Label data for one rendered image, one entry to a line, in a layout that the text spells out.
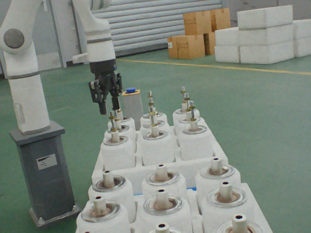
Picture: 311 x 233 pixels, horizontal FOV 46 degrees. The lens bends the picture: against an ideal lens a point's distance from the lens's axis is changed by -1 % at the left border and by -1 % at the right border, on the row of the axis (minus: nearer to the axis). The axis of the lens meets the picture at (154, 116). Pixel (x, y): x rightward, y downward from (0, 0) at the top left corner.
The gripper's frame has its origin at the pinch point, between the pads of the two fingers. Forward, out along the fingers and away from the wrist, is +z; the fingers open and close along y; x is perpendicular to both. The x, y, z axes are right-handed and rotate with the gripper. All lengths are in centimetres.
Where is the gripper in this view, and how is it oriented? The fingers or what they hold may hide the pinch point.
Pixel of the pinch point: (110, 108)
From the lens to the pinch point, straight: 106.7
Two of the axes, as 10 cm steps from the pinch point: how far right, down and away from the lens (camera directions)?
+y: 4.1, -2.9, 8.6
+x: -9.0, 0.1, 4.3
